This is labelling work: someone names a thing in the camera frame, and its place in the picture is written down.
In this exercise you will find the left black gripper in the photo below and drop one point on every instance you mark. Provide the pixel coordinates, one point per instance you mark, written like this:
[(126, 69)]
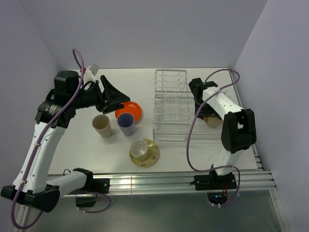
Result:
[(112, 94)]

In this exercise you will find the purple plastic cup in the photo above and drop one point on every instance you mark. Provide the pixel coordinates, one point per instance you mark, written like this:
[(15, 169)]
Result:
[(126, 123)]

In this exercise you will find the light green mug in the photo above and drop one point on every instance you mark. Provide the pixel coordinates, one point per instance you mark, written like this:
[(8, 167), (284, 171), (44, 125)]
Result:
[(139, 149)]

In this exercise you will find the white floral bowl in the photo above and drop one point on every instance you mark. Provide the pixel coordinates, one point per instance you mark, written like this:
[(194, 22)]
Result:
[(213, 121)]

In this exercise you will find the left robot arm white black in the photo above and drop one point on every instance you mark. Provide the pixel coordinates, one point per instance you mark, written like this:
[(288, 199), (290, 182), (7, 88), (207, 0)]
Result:
[(31, 187)]

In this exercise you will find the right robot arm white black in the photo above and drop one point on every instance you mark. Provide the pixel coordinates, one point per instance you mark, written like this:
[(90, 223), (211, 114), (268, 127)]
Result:
[(238, 133)]

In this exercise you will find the orange plate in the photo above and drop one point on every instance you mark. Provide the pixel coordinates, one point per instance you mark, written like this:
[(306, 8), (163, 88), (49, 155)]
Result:
[(132, 108)]

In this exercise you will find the beige plastic cup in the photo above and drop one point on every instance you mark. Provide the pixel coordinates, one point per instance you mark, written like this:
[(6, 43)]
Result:
[(101, 124)]

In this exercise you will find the beige floral saucer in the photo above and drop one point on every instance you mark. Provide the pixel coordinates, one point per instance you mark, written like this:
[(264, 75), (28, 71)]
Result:
[(152, 156)]

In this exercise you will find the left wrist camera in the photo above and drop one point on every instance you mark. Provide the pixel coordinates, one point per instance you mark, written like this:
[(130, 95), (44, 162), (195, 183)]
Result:
[(90, 73)]

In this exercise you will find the white wire dish rack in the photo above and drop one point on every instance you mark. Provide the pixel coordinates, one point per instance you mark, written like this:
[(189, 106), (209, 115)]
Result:
[(174, 107)]

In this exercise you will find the aluminium mounting rail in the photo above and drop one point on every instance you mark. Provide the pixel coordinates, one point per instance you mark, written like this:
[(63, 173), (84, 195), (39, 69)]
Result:
[(178, 182)]

